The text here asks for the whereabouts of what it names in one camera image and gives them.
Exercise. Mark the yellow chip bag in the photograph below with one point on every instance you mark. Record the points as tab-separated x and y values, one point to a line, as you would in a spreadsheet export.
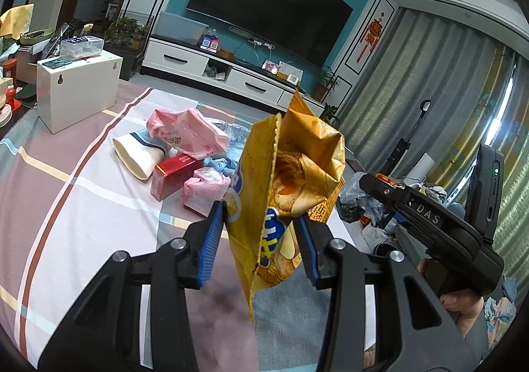
291	165

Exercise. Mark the white tv stand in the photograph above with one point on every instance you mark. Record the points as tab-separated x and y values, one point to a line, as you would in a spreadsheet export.
194	65

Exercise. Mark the upright vacuum cleaner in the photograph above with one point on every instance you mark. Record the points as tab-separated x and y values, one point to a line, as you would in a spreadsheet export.
404	143

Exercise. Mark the black plastic bag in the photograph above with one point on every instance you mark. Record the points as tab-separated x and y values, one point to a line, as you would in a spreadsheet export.
354	203

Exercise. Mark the clear blue plastic wrapper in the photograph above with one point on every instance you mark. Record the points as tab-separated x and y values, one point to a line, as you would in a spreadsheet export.
238	136

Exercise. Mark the red cigarette box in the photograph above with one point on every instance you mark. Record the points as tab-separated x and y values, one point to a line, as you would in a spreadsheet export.
170	175

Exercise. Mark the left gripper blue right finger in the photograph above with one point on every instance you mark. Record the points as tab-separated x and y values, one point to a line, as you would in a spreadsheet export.
413	331

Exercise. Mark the blue face mask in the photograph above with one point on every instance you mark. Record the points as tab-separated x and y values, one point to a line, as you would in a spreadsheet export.
222	164

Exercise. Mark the white cabinet box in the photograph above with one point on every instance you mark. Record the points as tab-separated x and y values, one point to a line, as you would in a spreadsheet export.
71	93

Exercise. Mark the white paper cup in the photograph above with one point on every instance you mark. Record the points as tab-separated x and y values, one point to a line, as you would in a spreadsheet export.
140	153

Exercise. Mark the grey sofa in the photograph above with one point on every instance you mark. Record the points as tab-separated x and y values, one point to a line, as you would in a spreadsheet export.
504	303

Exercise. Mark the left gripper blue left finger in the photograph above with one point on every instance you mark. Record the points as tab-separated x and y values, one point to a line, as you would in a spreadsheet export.
100	331

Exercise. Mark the grey storage bin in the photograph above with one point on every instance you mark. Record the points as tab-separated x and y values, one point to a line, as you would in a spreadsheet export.
179	28

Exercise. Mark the small pink tissue pack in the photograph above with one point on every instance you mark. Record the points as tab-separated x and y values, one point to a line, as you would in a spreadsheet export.
204	188

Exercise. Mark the large pink plastic bag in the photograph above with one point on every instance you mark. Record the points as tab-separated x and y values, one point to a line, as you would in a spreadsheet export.
188	132

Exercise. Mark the potted plant by curtain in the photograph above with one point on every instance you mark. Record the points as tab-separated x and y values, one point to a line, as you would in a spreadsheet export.
329	115

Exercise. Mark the person right hand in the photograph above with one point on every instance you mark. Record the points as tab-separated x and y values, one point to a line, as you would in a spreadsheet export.
465	303

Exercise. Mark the yellow cloth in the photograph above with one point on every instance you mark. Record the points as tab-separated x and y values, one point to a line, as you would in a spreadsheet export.
16	21

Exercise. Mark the clear plastic storage box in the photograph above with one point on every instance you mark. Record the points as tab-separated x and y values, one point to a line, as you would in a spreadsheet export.
81	47

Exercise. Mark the black television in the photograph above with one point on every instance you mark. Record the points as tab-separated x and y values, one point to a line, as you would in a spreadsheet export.
306	28

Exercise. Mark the potted plant on stand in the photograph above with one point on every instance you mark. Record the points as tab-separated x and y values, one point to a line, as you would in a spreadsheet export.
326	82

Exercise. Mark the plant shelf by cabinet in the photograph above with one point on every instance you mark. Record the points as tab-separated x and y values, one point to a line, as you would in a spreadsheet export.
126	37

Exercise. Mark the red stamp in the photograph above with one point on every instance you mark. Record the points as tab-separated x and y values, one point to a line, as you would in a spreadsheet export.
10	98

